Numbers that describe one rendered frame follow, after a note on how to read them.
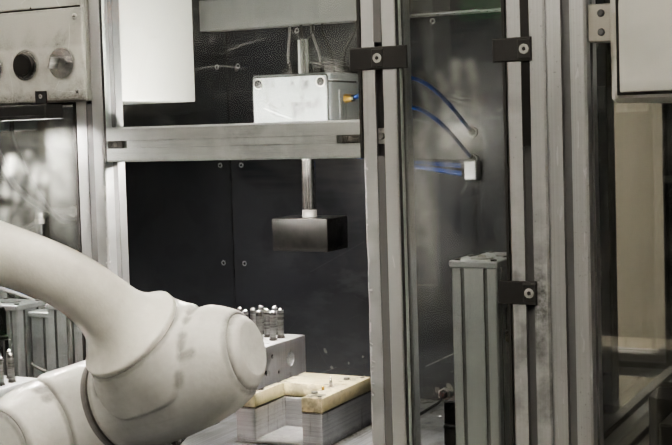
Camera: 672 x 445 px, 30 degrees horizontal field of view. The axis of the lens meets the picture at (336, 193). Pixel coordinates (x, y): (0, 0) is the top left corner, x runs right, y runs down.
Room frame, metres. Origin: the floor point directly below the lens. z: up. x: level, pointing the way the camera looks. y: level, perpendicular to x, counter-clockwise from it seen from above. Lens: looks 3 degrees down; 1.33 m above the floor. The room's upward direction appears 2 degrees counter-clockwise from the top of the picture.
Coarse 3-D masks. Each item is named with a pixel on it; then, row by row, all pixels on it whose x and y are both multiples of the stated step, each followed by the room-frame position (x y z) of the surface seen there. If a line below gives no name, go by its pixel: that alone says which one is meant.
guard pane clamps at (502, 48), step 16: (352, 48) 1.46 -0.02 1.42; (368, 48) 1.45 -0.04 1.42; (384, 48) 1.44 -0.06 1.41; (400, 48) 1.43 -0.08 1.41; (496, 48) 1.38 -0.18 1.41; (512, 48) 1.37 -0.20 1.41; (528, 48) 1.36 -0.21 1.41; (352, 64) 1.46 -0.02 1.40; (368, 64) 1.45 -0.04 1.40; (384, 64) 1.44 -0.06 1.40; (400, 64) 1.43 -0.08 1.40; (512, 288) 1.37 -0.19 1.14; (528, 288) 1.36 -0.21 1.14; (528, 304) 1.36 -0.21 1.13
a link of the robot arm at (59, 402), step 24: (24, 384) 1.20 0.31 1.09; (48, 384) 1.20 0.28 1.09; (72, 384) 1.19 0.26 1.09; (0, 408) 1.17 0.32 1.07; (24, 408) 1.16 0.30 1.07; (48, 408) 1.17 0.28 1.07; (72, 408) 1.17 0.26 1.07; (0, 432) 1.16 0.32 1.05; (24, 432) 1.15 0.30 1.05; (48, 432) 1.16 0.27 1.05; (72, 432) 1.17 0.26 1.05; (96, 432) 1.17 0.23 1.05
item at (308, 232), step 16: (304, 160) 1.72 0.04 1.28; (304, 176) 1.72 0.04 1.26; (304, 192) 1.72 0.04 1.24; (304, 208) 1.72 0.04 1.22; (272, 224) 1.72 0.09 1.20; (288, 224) 1.71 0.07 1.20; (304, 224) 1.69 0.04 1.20; (320, 224) 1.68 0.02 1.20; (336, 224) 1.70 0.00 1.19; (288, 240) 1.71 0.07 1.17; (304, 240) 1.69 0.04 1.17; (320, 240) 1.68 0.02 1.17; (336, 240) 1.70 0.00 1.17
